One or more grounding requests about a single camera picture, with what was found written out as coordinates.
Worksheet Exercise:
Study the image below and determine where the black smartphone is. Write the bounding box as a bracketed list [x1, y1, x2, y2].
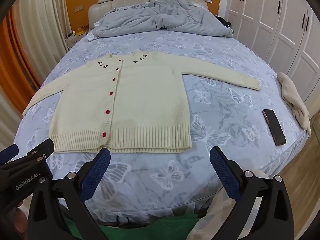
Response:
[263, 109, 286, 146]

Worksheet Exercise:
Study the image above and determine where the grey blue duvet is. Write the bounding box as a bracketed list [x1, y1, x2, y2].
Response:
[91, 0, 233, 38]

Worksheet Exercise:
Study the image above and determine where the white wardrobe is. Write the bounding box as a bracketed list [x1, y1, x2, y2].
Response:
[219, 0, 319, 116]

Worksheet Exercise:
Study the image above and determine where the beige leather headboard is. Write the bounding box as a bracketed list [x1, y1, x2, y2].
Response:
[88, 0, 208, 30]

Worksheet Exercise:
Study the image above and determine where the person's left hand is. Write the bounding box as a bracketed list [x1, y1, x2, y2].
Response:
[14, 208, 28, 240]

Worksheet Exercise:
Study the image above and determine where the wall switch plate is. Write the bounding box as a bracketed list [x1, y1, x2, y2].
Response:
[74, 5, 83, 12]

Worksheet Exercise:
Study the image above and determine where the bedside table with clutter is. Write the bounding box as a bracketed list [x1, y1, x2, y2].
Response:
[65, 24, 89, 49]

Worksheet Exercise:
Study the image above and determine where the green cloth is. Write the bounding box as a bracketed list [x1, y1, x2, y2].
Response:
[63, 213, 201, 240]

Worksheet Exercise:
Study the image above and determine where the cream curtain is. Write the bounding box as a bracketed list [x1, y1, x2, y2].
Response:
[11, 0, 71, 63]

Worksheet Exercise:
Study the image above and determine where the beige folded cloth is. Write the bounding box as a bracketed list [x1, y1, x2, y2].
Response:
[277, 72, 311, 136]

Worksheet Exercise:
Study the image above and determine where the cream knit cardigan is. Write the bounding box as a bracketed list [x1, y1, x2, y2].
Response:
[29, 51, 260, 153]

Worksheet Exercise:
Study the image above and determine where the orange curtain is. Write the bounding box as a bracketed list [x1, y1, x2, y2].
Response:
[1, 8, 41, 113]

